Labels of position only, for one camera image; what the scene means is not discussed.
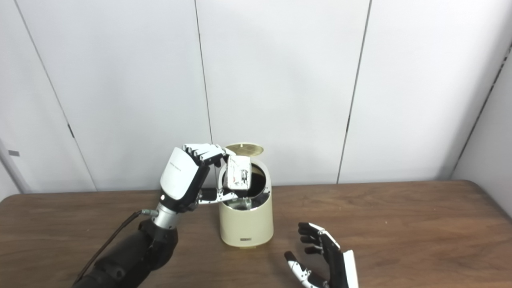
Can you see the small green white milk carton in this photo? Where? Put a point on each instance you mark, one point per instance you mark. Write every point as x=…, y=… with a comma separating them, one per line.
x=236, y=172

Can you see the cream-colored round bin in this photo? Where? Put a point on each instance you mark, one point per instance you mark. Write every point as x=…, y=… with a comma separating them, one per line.
x=246, y=220

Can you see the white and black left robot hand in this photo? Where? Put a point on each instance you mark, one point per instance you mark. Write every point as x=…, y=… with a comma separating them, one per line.
x=180, y=176

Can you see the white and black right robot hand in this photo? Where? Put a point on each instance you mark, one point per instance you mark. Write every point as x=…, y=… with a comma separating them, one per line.
x=336, y=268

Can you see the black wall seam clip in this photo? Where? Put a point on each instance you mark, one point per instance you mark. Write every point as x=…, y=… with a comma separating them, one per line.
x=71, y=130

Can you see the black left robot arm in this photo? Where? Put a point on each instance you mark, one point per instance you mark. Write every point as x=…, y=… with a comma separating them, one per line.
x=120, y=260

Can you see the cream round bin lid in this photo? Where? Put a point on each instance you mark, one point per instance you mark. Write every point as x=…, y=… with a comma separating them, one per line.
x=246, y=149

